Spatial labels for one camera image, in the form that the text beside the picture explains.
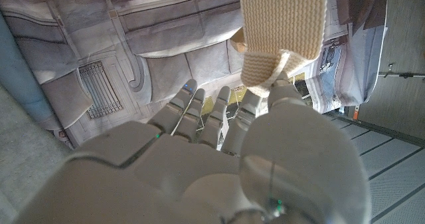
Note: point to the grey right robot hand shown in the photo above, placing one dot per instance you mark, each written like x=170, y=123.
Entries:
x=166, y=184

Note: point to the beige elastic arm wrap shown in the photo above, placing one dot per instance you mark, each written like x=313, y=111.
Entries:
x=282, y=21

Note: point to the printed living room backdrop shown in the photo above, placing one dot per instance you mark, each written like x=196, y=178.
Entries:
x=149, y=28

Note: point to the grey-blue rolled backdrop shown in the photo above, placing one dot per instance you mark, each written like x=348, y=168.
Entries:
x=20, y=84

